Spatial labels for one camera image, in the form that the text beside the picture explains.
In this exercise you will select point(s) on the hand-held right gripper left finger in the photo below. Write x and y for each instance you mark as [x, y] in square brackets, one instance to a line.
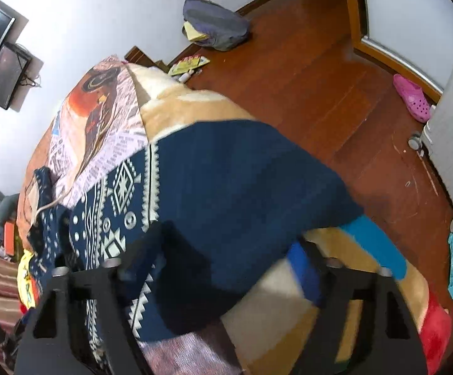
[93, 281]

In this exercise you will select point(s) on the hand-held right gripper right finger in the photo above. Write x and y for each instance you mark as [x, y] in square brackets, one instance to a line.
[301, 267]

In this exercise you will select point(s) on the navy patterned sweater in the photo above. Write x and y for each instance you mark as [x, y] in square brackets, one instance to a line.
[230, 187]

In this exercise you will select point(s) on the beige plush blanket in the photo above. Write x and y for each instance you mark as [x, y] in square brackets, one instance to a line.
[281, 312]

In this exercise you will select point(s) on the yellow cartoon blanket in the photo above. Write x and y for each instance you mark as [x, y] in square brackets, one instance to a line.
[27, 281]

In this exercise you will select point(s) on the orange box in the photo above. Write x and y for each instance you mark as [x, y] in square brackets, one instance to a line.
[9, 238]

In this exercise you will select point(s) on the red plush cloth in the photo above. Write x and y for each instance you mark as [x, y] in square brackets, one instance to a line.
[437, 332]

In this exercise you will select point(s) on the pink clog slipper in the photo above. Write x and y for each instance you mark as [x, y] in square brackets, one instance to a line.
[411, 95]

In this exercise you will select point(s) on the wooden bed footboard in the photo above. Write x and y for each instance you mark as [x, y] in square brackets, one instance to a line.
[144, 56]

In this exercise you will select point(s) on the yellow printed packet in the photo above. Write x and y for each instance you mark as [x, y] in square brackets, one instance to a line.
[189, 64]

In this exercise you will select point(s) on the yellow paper pad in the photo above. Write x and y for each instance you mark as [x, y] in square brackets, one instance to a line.
[194, 33]

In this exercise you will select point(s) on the grey backpack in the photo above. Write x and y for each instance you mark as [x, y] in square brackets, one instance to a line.
[214, 21]

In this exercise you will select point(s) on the black wall television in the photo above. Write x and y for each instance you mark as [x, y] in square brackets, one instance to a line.
[4, 74]

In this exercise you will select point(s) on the wooden door frame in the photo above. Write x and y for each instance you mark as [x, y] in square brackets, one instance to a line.
[370, 47]

